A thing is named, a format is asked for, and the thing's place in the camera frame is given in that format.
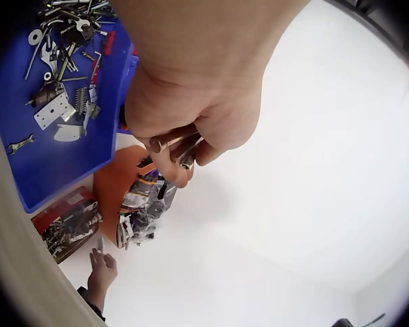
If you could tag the person's left hand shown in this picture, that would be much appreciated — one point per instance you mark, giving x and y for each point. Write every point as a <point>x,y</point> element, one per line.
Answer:
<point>191,68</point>

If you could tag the person's right hand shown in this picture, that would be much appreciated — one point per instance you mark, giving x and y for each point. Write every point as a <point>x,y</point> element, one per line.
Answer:
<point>104,272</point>

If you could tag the person's left fingers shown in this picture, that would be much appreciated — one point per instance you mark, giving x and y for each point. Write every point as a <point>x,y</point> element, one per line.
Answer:
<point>172,170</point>

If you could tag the person's right fingers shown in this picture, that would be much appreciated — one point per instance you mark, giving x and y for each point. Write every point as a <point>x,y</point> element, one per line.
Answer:
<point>100,259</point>

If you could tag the small silver metal piece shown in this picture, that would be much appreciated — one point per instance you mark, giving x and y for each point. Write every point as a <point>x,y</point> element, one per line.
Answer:
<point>100,244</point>

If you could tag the chrome metal socket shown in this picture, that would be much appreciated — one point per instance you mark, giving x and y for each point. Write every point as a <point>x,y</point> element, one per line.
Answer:
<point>187,162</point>

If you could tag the brass-coloured metal socket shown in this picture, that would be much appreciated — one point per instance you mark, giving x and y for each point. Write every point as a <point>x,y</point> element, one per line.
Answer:
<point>170,141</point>

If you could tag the clear bag of packets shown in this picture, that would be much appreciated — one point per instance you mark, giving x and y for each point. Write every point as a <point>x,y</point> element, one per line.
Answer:
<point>146,204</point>

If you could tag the red box of screws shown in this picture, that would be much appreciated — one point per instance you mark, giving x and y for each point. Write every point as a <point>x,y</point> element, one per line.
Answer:
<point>64,221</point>

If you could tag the orange cardboard box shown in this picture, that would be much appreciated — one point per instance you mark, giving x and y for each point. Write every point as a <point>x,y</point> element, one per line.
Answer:
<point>112,184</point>

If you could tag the blue plastic tray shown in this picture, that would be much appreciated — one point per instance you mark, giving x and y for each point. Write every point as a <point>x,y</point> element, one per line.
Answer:
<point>54,163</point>

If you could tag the curved metal plate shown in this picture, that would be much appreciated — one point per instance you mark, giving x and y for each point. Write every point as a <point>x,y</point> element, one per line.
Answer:
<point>68,133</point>

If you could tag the perforated flat metal plate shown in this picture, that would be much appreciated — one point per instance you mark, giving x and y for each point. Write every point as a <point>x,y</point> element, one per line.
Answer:
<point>52,112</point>

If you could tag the small open-end wrench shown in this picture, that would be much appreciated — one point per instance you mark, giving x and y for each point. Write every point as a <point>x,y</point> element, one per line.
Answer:
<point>20,144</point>

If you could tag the red plastic part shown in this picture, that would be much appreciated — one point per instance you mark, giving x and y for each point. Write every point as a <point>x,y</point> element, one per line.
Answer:
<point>109,42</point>

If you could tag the pile of metal hardware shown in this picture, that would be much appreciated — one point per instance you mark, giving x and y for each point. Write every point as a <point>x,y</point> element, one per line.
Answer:
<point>66,51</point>

